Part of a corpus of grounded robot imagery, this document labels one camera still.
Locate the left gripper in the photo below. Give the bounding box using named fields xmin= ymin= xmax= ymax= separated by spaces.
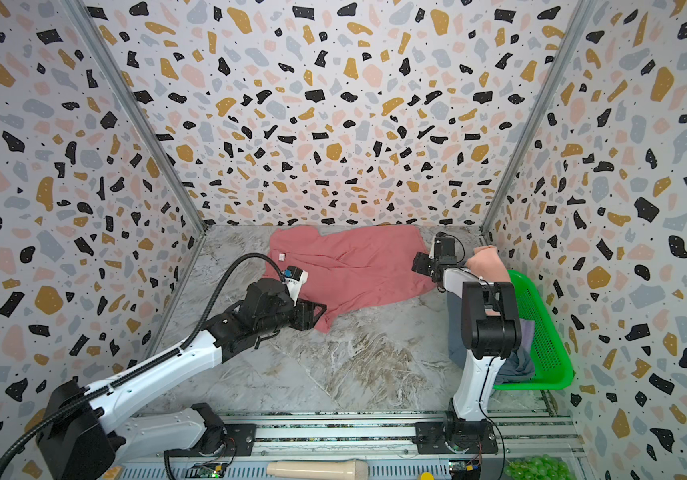
xmin=256 ymin=295 xmax=326 ymax=337

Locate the red pink t-shirt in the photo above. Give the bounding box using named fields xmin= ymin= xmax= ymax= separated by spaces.
xmin=268 ymin=225 xmax=435 ymax=333

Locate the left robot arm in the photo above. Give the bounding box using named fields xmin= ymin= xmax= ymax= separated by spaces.
xmin=36 ymin=278 xmax=326 ymax=479

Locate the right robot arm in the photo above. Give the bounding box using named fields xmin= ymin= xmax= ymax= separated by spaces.
xmin=413 ymin=232 xmax=523 ymax=455

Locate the light peach t-shirt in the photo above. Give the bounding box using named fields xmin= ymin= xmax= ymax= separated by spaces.
xmin=465 ymin=246 xmax=511 ymax=283

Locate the lavender purple t-shirt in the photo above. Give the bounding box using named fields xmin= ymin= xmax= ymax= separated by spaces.
xmin=521 ymin=319 xmax=535 ymax=353

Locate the grey blue t-shirt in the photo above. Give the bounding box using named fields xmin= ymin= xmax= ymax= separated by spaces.
xmin=447 ymin=293 xmax=535 ymax=385

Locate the green plastic laundry basket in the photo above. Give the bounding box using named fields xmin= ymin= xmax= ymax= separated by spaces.
xmin=495 ymin=270 xmax=573 ymax=391

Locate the left electronics board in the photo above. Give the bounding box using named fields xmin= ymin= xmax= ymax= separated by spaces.
xmin=184 ymin=462 xmax=228 ymax=479

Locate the electronics board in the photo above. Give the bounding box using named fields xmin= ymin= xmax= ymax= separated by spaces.
xmin=184 ymin=462 xmax=228 ymax=479
xmin=449 ymin=459 xmax=481 ymax=480

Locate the right electronics board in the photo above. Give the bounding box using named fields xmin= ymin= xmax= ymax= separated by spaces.
xmin=449 ymin=459 xmax=481 ymax=480

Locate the green bubble wrap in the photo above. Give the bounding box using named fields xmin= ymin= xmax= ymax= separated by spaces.
xmin=503 ymin=455 xmax=577 ymax=480

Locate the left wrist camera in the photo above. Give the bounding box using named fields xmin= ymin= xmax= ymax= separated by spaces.
xmin=283 ymin=266 xmax=308 ymax=302

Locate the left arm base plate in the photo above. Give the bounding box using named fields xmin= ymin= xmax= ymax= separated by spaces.
xmin=169 ymin=423 xmax=257 ymax=461

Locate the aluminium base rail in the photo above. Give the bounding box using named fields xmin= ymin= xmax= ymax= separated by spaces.
xmin=72 ymin=411 xmax=591 ymax=480

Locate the beige cylindrical handle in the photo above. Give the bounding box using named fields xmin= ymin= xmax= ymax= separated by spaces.
xmin=266 ymin=460 xmax=369 ymax=480

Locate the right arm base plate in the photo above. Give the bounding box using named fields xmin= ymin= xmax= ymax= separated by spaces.
xmin=413 ymin=419 xmax=499 ymax=456

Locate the right aluminium corner post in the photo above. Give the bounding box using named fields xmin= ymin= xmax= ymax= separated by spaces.
xmin=481 ymin=0 xmax=597 ymax=243

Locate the aluminium corner post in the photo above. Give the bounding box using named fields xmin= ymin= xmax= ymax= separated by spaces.
xmin=481 ymin=0 xmax=597 ymax=243
xmin=63 ymin=1 xmax=206 ymax=236

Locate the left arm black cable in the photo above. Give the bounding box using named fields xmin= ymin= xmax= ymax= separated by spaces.
xmin=0 ymin=252 xmax=287 ymax=480

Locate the left aluminium corner post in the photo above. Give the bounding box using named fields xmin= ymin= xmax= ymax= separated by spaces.
xmin=63 ymin=1 xmax=206 ymax=236

